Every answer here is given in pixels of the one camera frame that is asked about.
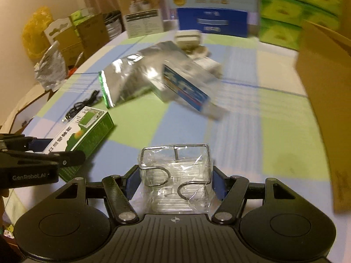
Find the yellow plastic bag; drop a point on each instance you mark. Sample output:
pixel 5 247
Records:
pixel 37 33

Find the white box with bird print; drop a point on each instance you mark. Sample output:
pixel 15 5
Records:
pixel 209 64

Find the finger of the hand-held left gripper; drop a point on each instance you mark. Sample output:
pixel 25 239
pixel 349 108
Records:
pixel 37 144
pixel 65 160

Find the white cardboard sheet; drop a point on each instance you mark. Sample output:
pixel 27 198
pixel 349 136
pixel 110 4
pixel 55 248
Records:
pixel 30 109

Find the large cardboard box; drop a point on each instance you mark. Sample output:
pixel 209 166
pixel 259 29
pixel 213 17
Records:
pixel 323 87

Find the blue and white carton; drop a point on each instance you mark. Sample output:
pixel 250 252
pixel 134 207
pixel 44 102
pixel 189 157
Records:
pixel 214 19

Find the blue and white box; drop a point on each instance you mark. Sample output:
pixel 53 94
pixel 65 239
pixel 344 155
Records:
pixel 183 86

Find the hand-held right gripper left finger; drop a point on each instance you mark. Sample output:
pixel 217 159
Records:
pixel 133 182

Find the brown cardboard box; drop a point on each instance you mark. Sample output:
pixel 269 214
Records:
pixel 92 34

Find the green and white box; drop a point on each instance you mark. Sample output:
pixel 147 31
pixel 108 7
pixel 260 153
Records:
pixel 90 131

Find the stack of green tissue packs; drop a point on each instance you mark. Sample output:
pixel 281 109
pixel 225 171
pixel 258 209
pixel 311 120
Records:
pixel 282 5

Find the small green box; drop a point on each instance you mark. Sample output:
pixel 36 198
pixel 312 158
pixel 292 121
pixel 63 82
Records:
pixel 81 16

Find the white product box with photo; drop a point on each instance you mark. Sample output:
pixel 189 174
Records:
pixel 142 13

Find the cardboard box with white hang-tab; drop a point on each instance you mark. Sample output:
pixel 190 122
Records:
pixel 64 38

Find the black coiled bundle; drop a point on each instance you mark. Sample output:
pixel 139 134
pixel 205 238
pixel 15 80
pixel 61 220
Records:
pixel 114 26

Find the crumpled silver plastic bag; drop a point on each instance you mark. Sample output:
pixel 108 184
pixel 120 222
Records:
pixel 50 65

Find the plaid cloth desktop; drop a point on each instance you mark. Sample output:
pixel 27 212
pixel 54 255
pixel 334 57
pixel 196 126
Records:
pixel 241 142

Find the silver foil bag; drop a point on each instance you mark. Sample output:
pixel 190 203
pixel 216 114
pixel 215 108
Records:
pixel 129 79

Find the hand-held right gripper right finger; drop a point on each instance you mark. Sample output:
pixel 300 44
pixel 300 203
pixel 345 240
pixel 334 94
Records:
pixel 219 183

